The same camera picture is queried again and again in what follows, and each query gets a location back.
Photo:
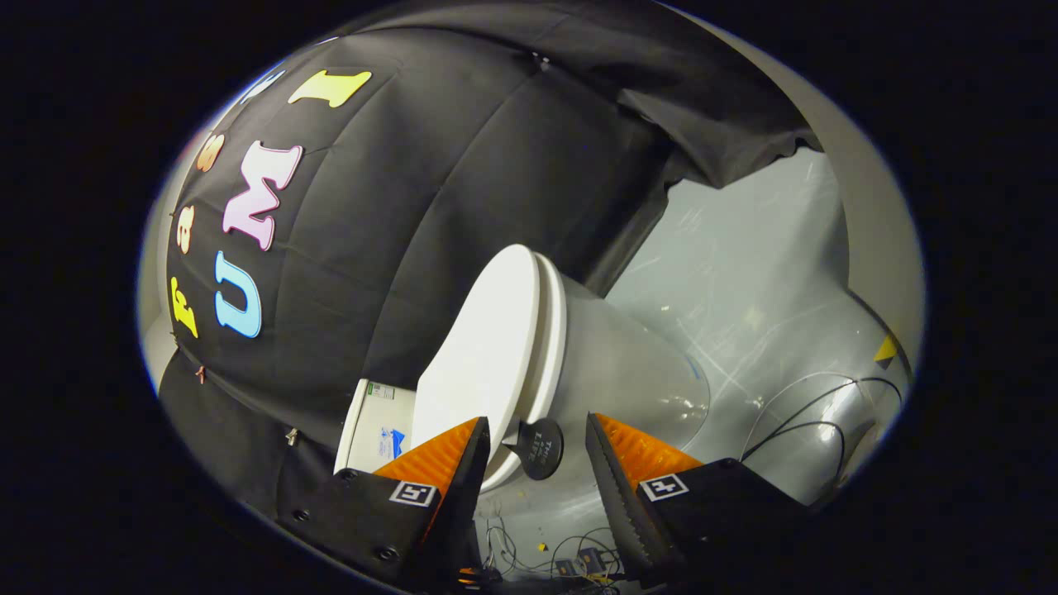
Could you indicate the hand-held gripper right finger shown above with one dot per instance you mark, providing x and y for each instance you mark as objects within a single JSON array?
[{"x": 620, "y": 496}]

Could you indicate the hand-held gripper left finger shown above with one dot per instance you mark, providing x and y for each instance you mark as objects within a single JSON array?
[{"x": 463, "y": 487}]

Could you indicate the black backdrop cloth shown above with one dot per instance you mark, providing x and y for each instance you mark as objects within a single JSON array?
[{"x": 430, "y": 207}]

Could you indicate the white toilet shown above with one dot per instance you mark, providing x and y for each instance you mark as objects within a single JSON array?
[{"x": 628, "y": 372}]

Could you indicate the small black electronic module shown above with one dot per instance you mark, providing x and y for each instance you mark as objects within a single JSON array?
[{"x": 588, "y": 562}]

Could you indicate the white toilet seat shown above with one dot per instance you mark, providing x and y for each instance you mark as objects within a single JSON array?
[{"x": 552, "y": 330}]

